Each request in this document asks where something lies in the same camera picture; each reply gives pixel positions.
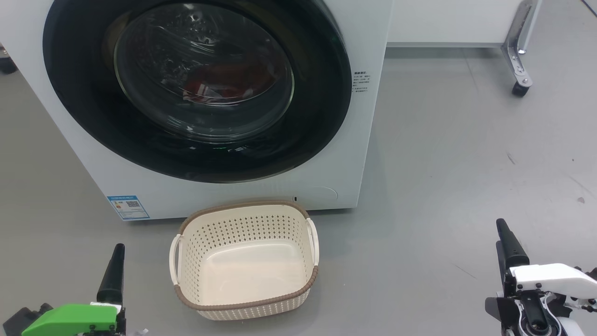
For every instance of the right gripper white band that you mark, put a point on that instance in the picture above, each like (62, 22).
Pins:
(550, 277)

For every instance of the silver metal caster bracket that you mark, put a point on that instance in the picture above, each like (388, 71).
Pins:
(515, 46)

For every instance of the white front-load washing machine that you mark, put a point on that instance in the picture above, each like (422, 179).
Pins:
(233, 196)

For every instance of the red and white garment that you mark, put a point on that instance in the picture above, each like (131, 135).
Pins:
(224, 79)

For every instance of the round filter cover flap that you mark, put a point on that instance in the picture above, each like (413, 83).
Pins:
(322, 194)

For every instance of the glass washing machine door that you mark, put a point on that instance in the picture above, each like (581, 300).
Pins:
(79, 93)

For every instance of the cream perforated basket brown rim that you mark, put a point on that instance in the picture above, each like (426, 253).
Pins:
(242, 275)

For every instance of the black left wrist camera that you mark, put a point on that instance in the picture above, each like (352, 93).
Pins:
(25, 319)

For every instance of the black caster wheel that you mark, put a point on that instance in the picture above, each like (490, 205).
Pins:
(521, 89)
(7, 63)

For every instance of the white partition panel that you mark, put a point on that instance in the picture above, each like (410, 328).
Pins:
(447, 21)

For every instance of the blue energy label sticker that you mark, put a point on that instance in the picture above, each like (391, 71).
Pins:
(128, 207)

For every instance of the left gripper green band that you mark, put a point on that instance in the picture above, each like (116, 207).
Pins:
(70, 322)

